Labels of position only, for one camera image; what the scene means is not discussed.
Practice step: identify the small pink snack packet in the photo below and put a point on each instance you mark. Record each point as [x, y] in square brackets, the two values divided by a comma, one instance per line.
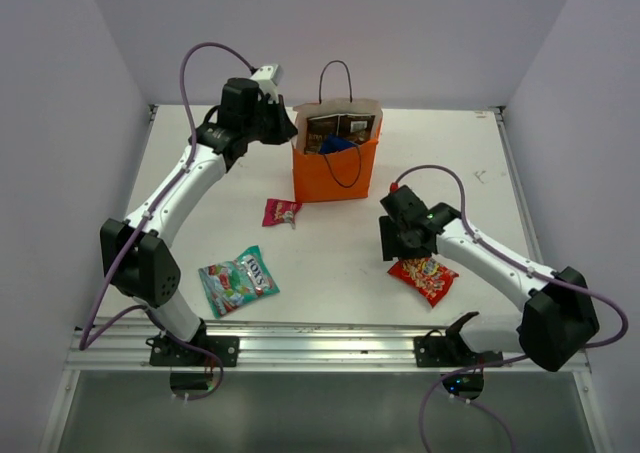
[279, 211]

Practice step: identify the brown snack bag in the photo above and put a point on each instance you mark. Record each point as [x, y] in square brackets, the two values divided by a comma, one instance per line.
[354, 127]

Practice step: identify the green Fox's candy bag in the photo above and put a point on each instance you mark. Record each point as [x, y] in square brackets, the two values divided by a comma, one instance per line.
[231, 285]

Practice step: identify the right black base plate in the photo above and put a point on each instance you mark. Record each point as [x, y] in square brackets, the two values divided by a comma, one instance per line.
[436, 350]

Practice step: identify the aluminium rail frame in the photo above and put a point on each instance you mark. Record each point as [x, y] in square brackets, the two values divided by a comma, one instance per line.
[267, 347]

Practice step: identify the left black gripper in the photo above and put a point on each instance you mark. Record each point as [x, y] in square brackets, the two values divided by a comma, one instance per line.
[285, 128]

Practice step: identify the orange paper bag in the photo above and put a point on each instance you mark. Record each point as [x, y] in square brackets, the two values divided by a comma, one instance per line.
[345, 175]

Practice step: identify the blue sea salt chips bag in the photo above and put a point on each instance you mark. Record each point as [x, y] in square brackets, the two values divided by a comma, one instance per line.
[334, 144]

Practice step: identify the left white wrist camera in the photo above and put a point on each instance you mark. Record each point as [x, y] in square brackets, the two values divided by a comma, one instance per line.
[268, 78]

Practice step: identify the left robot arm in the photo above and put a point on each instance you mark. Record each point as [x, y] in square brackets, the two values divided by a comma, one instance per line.
[136, 251]

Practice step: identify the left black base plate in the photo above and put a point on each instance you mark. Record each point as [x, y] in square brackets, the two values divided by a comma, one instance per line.
[165, 352]

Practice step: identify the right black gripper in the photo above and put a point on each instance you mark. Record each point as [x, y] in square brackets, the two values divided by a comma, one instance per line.
[391, 248]

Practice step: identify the red snack bag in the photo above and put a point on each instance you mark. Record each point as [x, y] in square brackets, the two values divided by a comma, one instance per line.
[431, 279]

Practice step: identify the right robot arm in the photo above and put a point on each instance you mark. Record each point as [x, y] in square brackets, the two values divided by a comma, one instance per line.
[556, 318]

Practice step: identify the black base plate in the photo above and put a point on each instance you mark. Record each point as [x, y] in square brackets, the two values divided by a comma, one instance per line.
[436, 350]
[165, 352]

